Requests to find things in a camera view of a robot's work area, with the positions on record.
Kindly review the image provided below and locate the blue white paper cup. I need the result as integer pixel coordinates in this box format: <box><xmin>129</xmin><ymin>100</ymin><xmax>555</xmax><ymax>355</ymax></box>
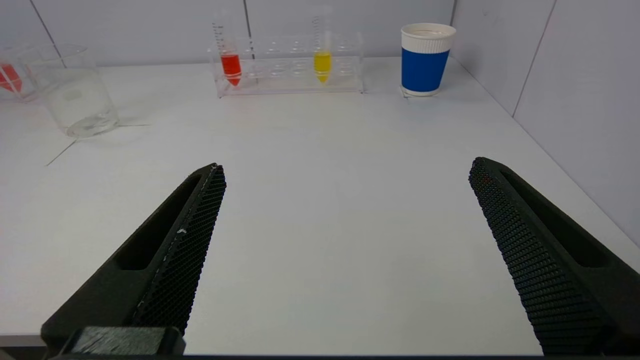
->
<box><xmin>400</xmin><ymin>22</ymin><xmax>457</xmax><ymax>98</ymax></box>

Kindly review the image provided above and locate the clear glass beaker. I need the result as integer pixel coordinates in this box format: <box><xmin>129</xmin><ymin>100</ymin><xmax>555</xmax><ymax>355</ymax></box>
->
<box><xmin>20</xmin><ymin>43</ymin><xmax>120</xmax><ymax>139</ymax></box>

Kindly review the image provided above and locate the test tube with red pigment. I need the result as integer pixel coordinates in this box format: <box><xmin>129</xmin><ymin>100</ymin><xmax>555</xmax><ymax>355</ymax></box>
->
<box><xmin>211</xmin><ymin>20</ymin><xmax>244</xmax><ymax>88</ymax></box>
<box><xmin>0</xmin><ymin>60</ymin><xmax>24</xmax><ymax>94</ymax></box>

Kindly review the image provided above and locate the test tube with yellow pigment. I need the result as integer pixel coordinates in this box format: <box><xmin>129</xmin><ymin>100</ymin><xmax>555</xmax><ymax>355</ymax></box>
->
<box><xmin>310</xmin><ymin>6</ymin><xmax>335</xmax><ymax>85</ymax></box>

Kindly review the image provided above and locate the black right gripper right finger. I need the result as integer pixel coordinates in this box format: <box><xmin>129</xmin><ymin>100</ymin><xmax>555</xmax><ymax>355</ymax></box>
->
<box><xmin>468</xmin><ymin>157</ymin><xmax>640</xmax><ymax>357</ymax></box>

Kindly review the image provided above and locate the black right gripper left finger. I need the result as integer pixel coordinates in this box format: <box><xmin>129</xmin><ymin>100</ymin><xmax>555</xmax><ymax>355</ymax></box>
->
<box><xmin>41</xmin><ymin>163</ymin><xmax>227</xmax><ymax>353</ymax></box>

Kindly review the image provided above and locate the clear acrylic test tube rack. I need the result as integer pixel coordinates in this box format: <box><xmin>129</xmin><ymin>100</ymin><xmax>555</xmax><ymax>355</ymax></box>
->
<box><xmin>0</xmin><ymin>45</ymin><xmax>42</xmax><ymax>104</ymax></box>
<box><xmin>208</xmin><ymin>32</ymin><xmax>365</xmax><ymax>99</ymax></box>

